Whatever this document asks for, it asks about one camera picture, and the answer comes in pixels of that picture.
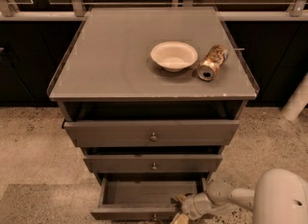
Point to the crushed gold soda can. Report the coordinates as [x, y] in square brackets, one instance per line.
[209, 67]

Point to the grey middle drawer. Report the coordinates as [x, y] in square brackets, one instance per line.
[152, 163]

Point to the grey drawer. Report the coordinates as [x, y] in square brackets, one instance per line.
[145, 198]
[151, 133]
[152, 163]

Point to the metal window railing frame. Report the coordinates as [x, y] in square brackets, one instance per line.
[77, 3]

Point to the grey drawer cabinet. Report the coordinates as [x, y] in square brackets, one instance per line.
[109, 75]

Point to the grey top drawer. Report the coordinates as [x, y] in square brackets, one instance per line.
[151, 133]

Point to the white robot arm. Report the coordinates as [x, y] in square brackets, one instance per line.
[280, 197]

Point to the grey bottom drawer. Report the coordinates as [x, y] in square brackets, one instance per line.
[145, 198]

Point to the white paper bowl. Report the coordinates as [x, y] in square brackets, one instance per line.
[173, 56]

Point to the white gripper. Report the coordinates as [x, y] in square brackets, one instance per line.
[192, 205]

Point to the white floor pipe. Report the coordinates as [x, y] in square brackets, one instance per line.
[297, 102]

